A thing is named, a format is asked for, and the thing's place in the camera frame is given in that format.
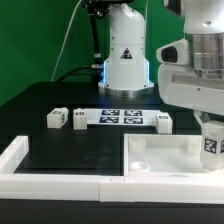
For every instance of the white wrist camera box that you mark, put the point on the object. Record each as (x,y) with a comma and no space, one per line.
(176,53)

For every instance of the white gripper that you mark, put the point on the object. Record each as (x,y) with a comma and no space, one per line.
(179,86)

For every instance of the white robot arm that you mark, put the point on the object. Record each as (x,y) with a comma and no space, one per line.
(126,70)

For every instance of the white U-shaped fence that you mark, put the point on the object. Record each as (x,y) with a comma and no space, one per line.
(177,189)

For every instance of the white square table top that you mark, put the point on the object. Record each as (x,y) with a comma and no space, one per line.
(164,155)

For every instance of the white sheet with tags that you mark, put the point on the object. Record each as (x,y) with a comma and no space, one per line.
(120,117)

